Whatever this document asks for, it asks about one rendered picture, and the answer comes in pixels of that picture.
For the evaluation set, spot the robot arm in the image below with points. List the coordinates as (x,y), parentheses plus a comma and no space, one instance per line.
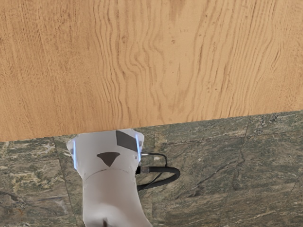
(109,189)

